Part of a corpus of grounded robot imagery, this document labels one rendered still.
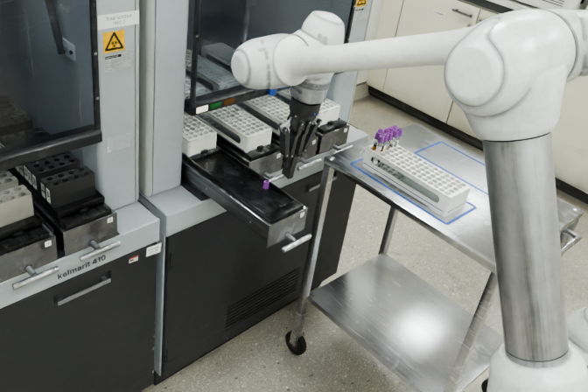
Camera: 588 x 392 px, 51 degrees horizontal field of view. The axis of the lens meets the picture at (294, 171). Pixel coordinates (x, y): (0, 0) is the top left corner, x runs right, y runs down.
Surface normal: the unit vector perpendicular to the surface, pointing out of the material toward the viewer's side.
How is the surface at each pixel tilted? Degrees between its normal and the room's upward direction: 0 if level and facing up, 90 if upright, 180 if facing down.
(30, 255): 90
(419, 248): 0
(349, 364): 0
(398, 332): 0
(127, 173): 90
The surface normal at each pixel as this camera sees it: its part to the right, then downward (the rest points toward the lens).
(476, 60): -0.74, 0.18
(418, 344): 0.14, -0.84
